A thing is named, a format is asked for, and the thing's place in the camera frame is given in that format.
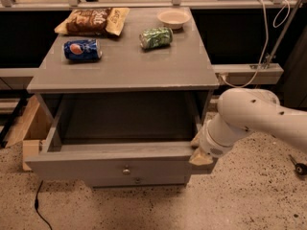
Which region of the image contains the metal railing frame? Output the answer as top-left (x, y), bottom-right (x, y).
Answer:
top-left (0, 0), bottom-right (307, 86)

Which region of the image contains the grey top drawer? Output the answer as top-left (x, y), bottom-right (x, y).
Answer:
top-left (26, 91), bottom-right (214, 187)

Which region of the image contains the grey bottom drawer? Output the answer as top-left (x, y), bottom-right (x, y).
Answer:
top-left (91, 175), bottom-right (189, 187)

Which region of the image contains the grey drawer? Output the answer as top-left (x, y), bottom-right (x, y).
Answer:
top-left (91, 175), bottom-right (189, 187)
top-left (26, 91), bottom-right (214, 187)

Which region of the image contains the black caster wheel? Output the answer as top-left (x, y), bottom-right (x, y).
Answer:
top-left (289, 155), bottom-right (307, 175)

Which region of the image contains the white bowl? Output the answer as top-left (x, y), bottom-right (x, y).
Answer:
top-left (157, 9), bottom-right (191, 30)

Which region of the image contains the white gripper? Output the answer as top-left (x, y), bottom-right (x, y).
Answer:
top-left (189, 120), bottom-right (234, 166)

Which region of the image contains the thin metal pole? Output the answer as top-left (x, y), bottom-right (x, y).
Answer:
top-left (258, 0), bottom-right (303, 69)

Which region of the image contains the grey drawer cabinet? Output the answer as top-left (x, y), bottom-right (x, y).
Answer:
top-left (26, 6), bottom-right (221, 188)

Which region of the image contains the black power cable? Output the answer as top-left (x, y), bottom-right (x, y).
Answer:
top-left (34, 180), bottom-right (54, 230)

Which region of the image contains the green soda can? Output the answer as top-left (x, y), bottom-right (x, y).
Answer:
top-left (139, 27), bottom-right (173, 50)

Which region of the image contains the blue pepsi can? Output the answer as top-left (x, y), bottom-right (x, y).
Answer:
top-left (63, 39), bottom-right (102, 61)

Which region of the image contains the brown yellow chip bag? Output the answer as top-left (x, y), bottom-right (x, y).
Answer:
top-left (55, 8), bottom-right (130, 36)

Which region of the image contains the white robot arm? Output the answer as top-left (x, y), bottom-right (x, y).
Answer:
top-left (189, 88), bottom-right (307, 166)

